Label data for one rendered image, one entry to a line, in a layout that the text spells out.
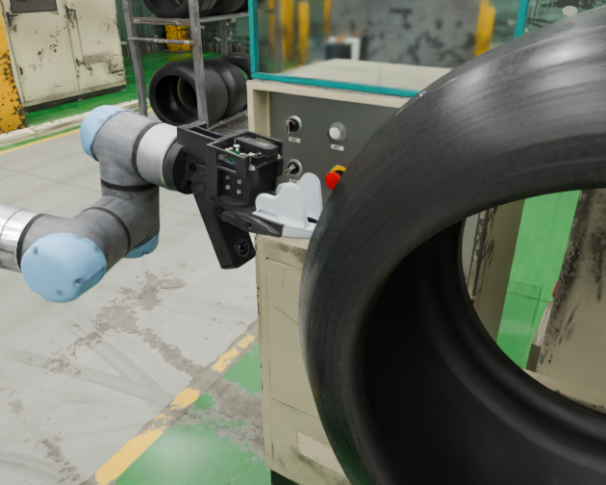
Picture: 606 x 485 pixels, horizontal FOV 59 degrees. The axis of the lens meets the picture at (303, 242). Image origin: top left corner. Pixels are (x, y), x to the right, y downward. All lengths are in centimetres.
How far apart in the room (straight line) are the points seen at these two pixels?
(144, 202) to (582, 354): 63
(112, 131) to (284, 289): 75
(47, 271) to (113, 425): 158
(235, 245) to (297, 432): 104
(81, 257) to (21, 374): 194
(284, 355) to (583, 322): 85
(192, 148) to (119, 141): 10
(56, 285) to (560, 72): 52
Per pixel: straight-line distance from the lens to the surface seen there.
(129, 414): 221
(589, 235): 77
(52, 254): 62
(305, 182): 59
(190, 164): 65
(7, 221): 69
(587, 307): 82
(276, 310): 140
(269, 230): 57
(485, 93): 37
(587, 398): 87
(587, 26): 38
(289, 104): 122
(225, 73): 454
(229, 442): 203
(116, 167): 71
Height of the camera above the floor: 148
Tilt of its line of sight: 27 degrees down
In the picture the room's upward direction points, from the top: straight up
